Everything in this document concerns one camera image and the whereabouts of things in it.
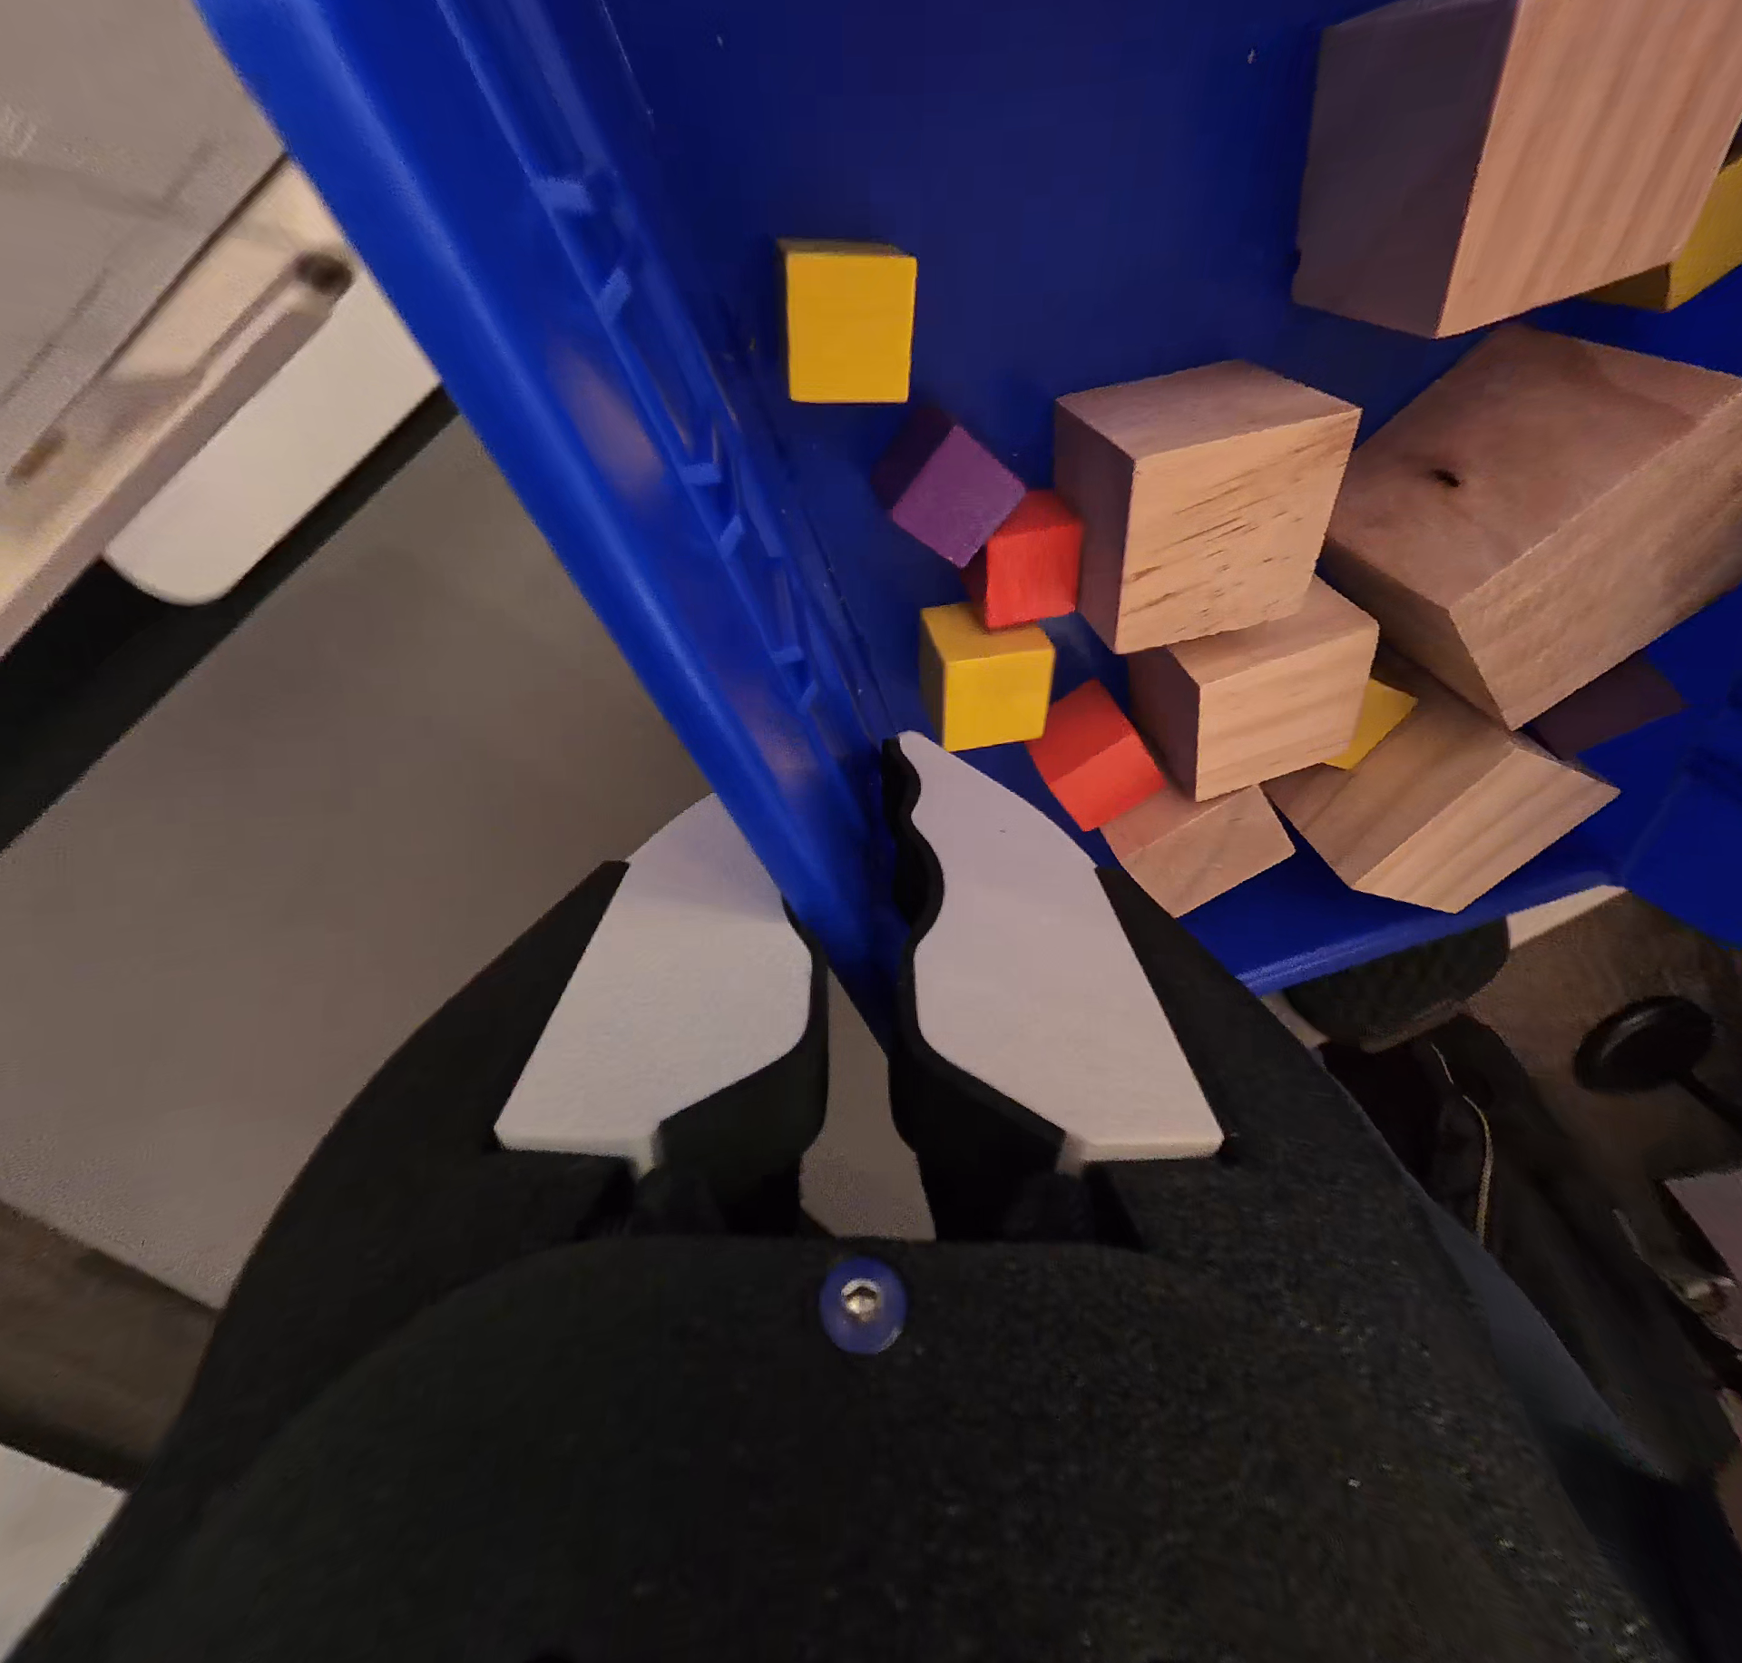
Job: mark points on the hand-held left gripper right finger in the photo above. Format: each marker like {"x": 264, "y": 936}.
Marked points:
{"x": 1048, "y": 996}

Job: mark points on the pile of coloured wooden cubes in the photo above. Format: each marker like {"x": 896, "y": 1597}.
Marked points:
{"x": 1211, "y": 519}

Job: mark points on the white metal table frame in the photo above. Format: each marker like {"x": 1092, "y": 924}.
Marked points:
{"x": 272, "y": 465}

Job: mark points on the blue plastic box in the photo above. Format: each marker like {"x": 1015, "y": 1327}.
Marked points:
{"x": 1089, "y": 125}

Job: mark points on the black caster wheel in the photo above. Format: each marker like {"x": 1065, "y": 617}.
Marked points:
{"x": 1647, "y": 1045}

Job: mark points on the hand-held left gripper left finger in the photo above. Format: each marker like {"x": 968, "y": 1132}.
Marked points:
{"x": 653, "y": 1010}

